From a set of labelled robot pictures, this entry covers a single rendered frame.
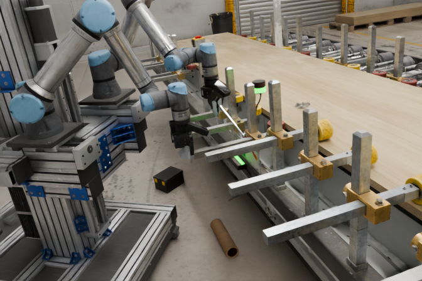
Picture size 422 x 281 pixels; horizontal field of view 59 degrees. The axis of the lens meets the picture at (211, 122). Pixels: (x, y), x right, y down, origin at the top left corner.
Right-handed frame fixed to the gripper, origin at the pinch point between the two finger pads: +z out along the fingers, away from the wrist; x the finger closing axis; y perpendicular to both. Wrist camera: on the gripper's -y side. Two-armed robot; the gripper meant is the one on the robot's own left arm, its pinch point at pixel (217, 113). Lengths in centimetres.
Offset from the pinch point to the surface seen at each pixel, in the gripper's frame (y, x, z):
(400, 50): -34, -114, -11
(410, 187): -100, 11, -4
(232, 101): 0.8, -10.7, -3.1
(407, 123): -73, -43, 2
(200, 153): -16.9, 24.6, 7.2
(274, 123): -45.8, 7.3, -8.8
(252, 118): -22.8, -2.5, -2.2
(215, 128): 1.2, 1.4, 8.0
